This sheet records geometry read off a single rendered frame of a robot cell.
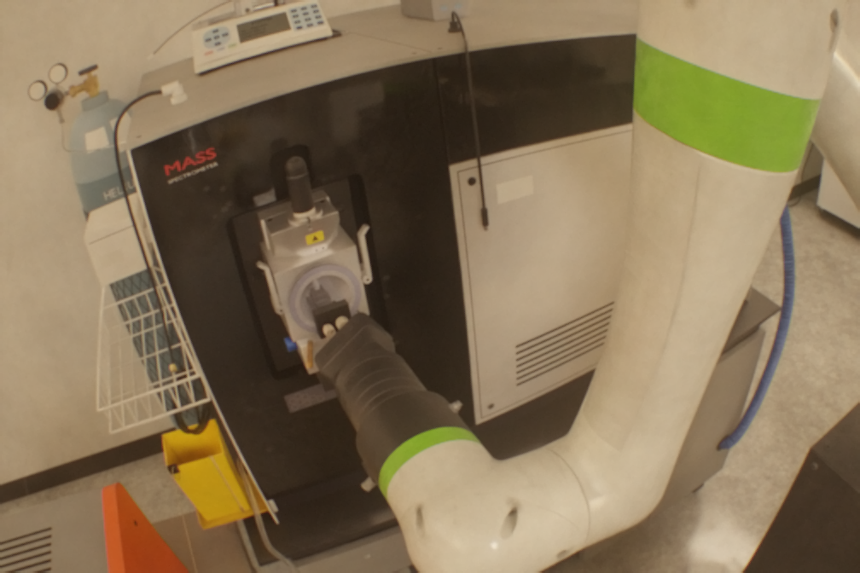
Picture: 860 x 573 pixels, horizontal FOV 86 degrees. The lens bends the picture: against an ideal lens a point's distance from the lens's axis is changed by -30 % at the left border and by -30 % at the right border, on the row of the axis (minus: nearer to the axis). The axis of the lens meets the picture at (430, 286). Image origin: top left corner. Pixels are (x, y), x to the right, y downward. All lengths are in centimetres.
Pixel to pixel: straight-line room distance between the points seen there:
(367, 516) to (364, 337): 52
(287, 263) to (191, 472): 44
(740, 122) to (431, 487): 32
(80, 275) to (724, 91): 195
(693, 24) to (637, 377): 22
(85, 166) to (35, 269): 62
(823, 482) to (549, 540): 33
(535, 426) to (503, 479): 74
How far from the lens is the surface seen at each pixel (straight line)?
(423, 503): 45
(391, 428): 50
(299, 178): 69
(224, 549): 115
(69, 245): 201
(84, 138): 154
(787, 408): 241
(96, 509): 71
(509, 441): 116
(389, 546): 114
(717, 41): 30
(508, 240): 92
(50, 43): 188
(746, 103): 30
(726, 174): 31
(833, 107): 53
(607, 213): 103
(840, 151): 56
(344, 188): 79
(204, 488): 104
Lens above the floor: 160
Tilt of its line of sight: 33 degrees down
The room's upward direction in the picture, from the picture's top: 8 degrees counter-clockwise
